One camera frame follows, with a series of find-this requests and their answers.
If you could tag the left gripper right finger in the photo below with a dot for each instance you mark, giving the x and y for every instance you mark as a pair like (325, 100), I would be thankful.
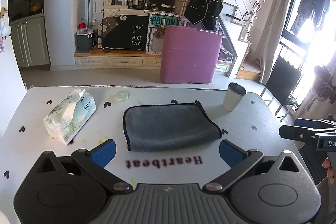
(240, 163)

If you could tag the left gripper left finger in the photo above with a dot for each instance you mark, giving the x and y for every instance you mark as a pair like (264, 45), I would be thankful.
(93, 164)

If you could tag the purple and grey microfibre towel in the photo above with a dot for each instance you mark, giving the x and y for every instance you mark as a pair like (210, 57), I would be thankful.
(158, 128)

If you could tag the person's right hand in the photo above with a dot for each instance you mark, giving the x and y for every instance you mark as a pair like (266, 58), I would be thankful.
(330, 172)

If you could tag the soft pack of tissues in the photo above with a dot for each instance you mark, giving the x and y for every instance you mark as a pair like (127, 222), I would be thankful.
(65, 120)

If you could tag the beige metal cup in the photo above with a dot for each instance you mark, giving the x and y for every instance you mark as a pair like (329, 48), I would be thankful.
(233, 96)

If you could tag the black folding chair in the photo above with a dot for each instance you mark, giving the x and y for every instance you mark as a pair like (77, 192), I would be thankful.
(283, 80)

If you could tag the pale green round coaster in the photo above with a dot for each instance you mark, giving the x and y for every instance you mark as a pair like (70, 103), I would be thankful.
(122, 96)

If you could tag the wooden low drawer cabinet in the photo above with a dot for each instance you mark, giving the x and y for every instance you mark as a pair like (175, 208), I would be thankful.
(117, 59)

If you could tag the beige curtain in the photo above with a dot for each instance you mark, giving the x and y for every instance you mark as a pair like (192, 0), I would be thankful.
(270, 37)

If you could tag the grey waste bin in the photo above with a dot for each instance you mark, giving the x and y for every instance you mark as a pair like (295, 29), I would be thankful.
(84, 41)

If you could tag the black have a nice day sign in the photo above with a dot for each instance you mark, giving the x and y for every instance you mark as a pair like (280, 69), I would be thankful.
(125, 32)

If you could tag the grey green cupboard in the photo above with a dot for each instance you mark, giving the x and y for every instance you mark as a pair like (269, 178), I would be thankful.
(29, 41)

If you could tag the white framed poison sign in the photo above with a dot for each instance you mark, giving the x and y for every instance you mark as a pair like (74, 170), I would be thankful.
(158, 22)

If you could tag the black jacket with white trim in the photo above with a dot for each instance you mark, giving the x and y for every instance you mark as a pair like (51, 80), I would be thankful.
(204, 12)

